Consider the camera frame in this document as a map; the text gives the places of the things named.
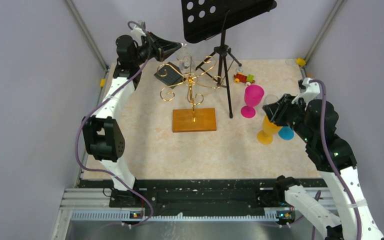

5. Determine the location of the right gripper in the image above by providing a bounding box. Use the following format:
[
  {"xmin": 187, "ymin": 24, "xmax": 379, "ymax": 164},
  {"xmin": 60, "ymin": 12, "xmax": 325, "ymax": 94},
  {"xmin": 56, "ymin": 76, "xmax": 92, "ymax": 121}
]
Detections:
[{"xmin": 262, "ymin": 92, "xmax": 314, "ymax": 143}]

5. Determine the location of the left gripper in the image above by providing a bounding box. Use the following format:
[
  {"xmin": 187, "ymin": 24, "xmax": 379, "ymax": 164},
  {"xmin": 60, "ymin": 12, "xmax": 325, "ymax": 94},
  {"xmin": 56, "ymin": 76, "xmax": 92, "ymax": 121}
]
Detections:
[{"xmin": 132, "ymin": 31, "xmax": 182, "ymax": 66}]

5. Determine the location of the clear front wine glass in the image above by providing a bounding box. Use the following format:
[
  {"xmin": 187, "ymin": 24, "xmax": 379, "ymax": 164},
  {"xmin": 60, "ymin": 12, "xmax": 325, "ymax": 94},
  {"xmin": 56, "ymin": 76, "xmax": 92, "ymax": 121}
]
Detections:
[{"xmin": 262, "ymin": 94, "xmax": 279, "ymax": 106}]

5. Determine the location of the clear wine glass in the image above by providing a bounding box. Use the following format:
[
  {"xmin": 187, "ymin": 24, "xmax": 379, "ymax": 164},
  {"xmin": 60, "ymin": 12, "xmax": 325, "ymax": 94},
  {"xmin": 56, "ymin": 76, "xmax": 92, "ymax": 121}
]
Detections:
[
  {"xmin": 176, "ymin": 43, "xmax": 196, "ymax": 75},
  {"xmin": 262, "ymin": 94, "xmax": 279, "ymax": 106}
]

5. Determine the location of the clear back wine glass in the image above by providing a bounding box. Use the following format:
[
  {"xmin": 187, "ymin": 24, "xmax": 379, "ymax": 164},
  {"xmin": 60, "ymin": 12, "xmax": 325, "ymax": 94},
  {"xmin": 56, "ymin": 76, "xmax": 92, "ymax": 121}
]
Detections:
[{"xmin": 176, "ymin": 43, "xmax": 196, "ymax": 75}]

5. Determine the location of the blue plastic wine glass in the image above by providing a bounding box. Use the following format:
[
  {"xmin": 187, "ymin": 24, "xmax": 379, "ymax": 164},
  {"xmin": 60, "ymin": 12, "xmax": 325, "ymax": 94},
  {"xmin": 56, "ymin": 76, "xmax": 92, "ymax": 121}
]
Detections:
[{"xmin": 278, "ymin": 126, "xmax": 295, "ymax": 141}]

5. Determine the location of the pink plastic wine glass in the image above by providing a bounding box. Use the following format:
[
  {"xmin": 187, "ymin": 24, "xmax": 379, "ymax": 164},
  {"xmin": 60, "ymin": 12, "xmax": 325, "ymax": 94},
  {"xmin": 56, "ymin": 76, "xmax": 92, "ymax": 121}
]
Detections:
[{"xmin": 240, "ymin": 84, "xmax": 265, "ymax": 119}]

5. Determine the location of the yellow plastic wine glass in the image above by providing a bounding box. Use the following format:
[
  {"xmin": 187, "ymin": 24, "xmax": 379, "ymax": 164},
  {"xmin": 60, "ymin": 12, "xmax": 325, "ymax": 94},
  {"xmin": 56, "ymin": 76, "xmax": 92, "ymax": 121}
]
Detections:
[{"xmin": 257, "ymin": 115, "xmax": 282, "ymax": 145}]

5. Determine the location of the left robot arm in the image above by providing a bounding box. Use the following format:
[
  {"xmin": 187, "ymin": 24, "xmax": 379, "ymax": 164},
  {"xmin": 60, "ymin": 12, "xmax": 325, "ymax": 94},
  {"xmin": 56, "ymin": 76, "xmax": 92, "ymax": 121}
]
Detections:
[{"xmin": 82, "ymin": 32, "xmax": 183, "ymax": 207}]

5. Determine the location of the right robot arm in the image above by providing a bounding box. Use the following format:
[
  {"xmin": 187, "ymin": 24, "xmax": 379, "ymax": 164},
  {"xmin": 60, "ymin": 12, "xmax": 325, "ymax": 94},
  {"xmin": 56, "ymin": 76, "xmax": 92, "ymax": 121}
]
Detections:
[{"xmin": 263, "ymin": 94, "xmax": 384, "ymax": 240}]

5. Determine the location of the gold wine glass rack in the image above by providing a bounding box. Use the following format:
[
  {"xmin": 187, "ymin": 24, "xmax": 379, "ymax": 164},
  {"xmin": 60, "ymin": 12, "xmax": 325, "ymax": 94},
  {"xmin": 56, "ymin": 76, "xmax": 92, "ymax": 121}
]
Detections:
[{"xmin": 157, "ymin": 56, "xmax": 218, "ymax": 133}]

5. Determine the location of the black mesh pad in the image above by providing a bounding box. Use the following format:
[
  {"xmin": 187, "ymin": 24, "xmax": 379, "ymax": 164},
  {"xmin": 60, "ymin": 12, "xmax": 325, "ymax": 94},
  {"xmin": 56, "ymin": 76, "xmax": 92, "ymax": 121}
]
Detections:
[{"xmin": 154, "ymin": 62, "xmax": 183, "ymax": 86}]

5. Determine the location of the black music stand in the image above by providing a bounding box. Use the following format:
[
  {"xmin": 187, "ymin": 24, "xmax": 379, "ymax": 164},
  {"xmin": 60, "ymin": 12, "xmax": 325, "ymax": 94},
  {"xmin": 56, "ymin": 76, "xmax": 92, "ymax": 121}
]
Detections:
[{"xmin": 180, "ymin": 0, "xmax": 278, "ymax": 119}]

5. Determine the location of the colourful toy train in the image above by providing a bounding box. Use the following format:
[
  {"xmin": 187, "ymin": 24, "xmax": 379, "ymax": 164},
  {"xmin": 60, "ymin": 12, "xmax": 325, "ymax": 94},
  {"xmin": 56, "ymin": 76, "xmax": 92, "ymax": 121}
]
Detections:
[{"xmin": 233, "ymin": 72, "xmax": 256, "ymax": 86}]

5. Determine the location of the yellow corner clip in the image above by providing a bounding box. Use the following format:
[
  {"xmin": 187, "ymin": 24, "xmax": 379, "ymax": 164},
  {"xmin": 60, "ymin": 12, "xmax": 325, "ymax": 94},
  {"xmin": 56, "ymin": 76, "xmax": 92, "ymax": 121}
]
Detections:
[{"xmin": 295, "ymin": 58, "xmax": 307, "ymax": 67}]

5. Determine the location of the yellow left edge clip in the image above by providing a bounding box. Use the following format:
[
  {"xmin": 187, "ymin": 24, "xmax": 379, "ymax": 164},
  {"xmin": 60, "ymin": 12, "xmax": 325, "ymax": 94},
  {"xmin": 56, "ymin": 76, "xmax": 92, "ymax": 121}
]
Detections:
[{"xmin": 99, "ymin": 78, "xmax": 106, "ymax": 88}]

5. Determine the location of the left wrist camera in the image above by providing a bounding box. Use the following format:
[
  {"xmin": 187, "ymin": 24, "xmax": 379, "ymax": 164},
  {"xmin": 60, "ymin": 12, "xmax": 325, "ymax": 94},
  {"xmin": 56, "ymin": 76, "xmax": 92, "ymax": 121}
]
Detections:
[{"xmin": 130, "ymin": 21, "xmax": 147, "ymax": 40}]

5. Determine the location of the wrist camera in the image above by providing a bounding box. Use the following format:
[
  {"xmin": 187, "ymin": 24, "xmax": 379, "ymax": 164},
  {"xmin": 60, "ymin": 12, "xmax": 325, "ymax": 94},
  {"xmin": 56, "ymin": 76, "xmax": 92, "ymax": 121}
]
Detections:
[
  {"xmin": 130, "ymin": 21, "xmax": 147, "ymax": 40},
  {"xmin": 291, "ymin": 77, "xmax": 321, "ymax": 104}
]

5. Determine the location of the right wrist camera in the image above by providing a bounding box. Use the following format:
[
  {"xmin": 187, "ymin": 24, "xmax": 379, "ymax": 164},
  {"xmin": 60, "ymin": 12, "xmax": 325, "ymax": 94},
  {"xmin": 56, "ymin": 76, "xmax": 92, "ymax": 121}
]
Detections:
[{"xmin": 291, "ymin": 77, "xmax": 321, "ymax": 104}]

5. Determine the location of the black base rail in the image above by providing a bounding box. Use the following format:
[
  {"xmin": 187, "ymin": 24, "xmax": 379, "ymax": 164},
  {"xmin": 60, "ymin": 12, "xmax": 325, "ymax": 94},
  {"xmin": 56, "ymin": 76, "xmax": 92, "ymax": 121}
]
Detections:
[{"xmin": 79, "ymin": 178, "xmax": 329, "ymax": 222}]

